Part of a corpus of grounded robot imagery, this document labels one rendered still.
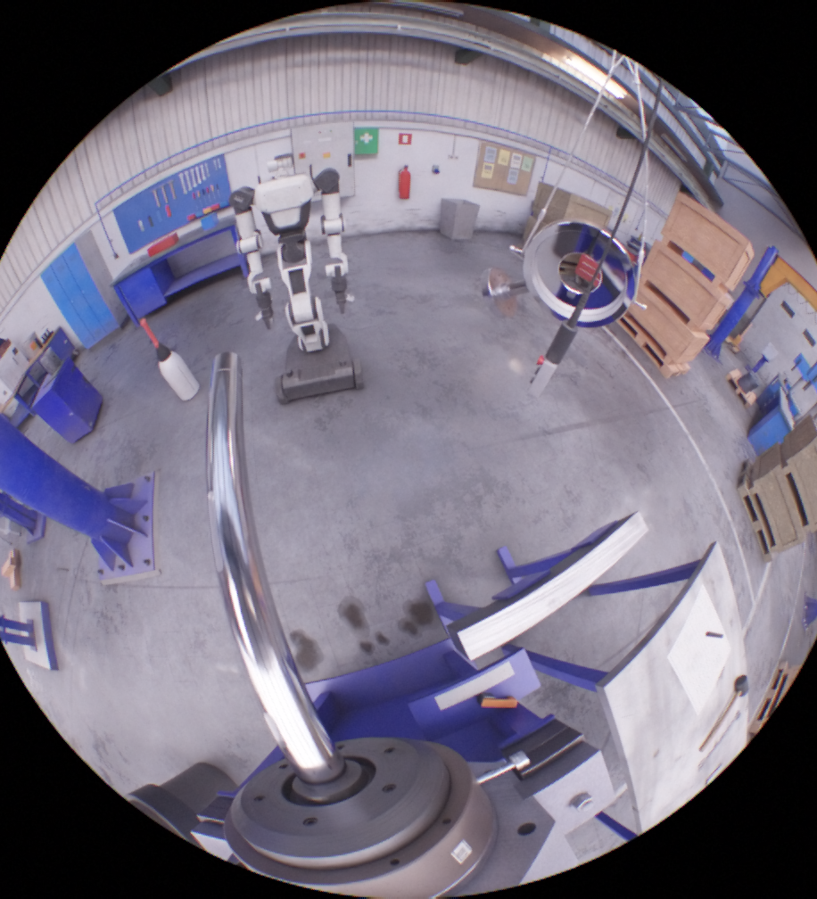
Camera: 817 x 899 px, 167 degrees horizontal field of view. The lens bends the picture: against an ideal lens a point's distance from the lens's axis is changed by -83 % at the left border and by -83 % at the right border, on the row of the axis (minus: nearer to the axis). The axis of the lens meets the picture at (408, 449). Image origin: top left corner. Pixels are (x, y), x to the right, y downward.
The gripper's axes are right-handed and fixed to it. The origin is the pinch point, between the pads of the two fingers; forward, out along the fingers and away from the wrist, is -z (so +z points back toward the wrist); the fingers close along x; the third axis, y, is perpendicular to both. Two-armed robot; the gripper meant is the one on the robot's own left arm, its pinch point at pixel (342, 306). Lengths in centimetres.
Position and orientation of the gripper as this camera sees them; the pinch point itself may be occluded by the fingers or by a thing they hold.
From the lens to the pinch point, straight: 172.8
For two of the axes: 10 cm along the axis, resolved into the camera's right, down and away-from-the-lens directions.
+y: 9.7, -1.9, 1.6
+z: 0.0, -6.5, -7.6
